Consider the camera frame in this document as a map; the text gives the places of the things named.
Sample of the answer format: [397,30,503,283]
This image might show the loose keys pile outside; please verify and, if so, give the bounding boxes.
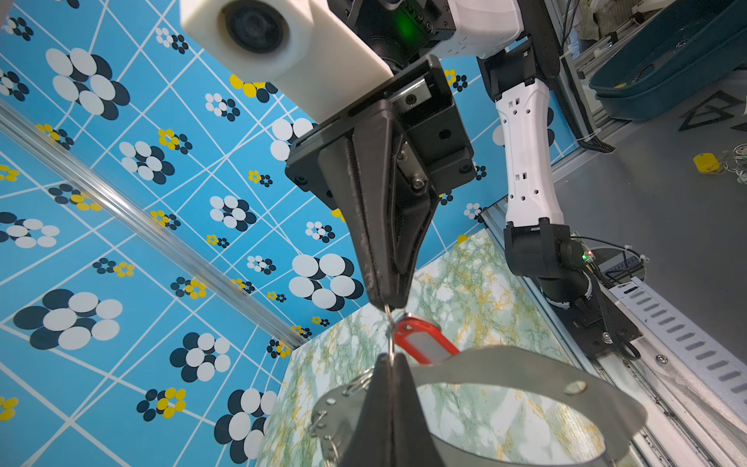
[722,143,747,185]

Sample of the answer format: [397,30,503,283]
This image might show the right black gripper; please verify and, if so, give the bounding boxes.
[285,54,477,309]

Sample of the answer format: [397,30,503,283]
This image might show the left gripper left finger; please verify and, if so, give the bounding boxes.
[340,353,395,467]

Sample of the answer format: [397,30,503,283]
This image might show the red key tag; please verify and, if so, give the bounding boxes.
[394,313,459,365]

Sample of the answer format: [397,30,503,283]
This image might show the perforated cable duct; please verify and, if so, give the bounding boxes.
[610,278,746,421]

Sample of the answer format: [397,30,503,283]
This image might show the yellow key tag outside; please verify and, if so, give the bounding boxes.
[693,153,723,174]

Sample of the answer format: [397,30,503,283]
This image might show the dark teal plastic bin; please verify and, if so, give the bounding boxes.
[589,1,746,121]

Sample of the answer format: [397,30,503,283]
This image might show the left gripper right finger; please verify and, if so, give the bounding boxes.
[393,353,444,467]

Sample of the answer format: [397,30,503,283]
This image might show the aluminium front rail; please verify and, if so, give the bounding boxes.
[480,197,747,467]

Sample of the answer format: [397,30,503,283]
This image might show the grey metal key ring plate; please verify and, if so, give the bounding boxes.
[305,346,647,466]

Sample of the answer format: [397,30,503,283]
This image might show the right corner aluminium post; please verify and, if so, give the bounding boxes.
[1,102,305,349]

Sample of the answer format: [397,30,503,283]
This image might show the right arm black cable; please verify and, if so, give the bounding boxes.
[568,234,649,360]

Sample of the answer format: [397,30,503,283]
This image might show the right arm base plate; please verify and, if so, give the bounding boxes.
[551,296,642,359]

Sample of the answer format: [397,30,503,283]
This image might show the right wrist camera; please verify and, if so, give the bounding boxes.
[179,0,393,123]

